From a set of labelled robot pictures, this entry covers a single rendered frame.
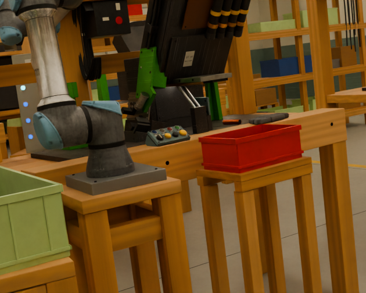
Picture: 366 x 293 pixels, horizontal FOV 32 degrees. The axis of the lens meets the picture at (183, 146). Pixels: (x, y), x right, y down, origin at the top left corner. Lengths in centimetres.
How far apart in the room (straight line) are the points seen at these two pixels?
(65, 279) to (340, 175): 179
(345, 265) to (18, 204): 197
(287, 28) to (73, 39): 571
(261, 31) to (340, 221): 528
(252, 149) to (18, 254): 102
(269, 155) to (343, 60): 686
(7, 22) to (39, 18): 41
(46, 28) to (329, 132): 148
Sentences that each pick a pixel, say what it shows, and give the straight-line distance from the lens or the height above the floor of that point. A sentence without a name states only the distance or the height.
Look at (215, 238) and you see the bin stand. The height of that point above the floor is 54.
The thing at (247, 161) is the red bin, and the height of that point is 83.
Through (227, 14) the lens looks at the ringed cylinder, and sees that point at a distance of 263.
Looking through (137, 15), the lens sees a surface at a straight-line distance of 1054.
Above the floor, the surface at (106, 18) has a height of 142.
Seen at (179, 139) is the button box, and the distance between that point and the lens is 241.
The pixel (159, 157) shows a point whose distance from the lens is 235.
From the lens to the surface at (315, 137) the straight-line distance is 287.
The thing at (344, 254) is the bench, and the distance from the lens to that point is 309.
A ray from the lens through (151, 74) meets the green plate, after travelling 261.
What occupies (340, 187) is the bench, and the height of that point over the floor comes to 54.
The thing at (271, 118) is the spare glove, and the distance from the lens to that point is 272.
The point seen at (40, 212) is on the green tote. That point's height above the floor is 91.
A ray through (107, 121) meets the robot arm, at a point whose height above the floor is 105.
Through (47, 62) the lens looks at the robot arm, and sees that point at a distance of 192.
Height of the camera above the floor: 120
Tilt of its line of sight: 8 degrees down
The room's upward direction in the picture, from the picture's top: 7 degrees counter-clockwise
